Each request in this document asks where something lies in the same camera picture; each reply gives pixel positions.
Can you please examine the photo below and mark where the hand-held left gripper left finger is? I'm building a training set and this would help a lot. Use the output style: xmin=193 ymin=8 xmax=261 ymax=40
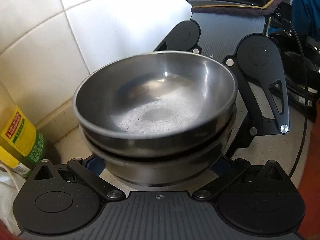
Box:
xmin=26 ymin=155 xmax=125 ymax=201

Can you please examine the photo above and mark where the yellow label oil bottle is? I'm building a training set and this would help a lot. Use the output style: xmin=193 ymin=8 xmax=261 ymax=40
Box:
xmin=0 ymin=80 xmax=47 ymax=178

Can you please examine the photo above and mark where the white plastic bag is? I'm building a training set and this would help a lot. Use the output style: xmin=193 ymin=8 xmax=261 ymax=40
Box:
xmin=0 ymin=164 xmax=28 ymax=233

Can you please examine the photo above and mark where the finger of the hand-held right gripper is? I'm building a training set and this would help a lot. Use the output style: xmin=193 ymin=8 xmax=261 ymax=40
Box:
xmin=153 ymin=39 xmax=203 ymax=54
xmin=223 ymin=57 xmax=291 ymax=157

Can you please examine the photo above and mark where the person's right forearm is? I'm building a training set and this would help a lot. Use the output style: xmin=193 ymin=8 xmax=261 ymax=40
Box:
xmin=284 ymin=0 xmax=320 ymax=39

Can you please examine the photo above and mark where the thin black cable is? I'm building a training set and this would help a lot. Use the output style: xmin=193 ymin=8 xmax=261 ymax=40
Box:
xmin=289 ymin=17 xmax=309 ymax=181

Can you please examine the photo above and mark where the stainless steel bowl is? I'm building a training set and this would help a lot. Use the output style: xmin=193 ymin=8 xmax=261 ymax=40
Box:
xmin=72 ymin=51 xmax=238 ymax=151
xmin=79 ymin=100 xmax=237 ymax=188

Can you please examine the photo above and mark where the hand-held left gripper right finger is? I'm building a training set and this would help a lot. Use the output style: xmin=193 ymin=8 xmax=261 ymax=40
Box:
xmin=192 ymin=155 xmax=291 ymax=202

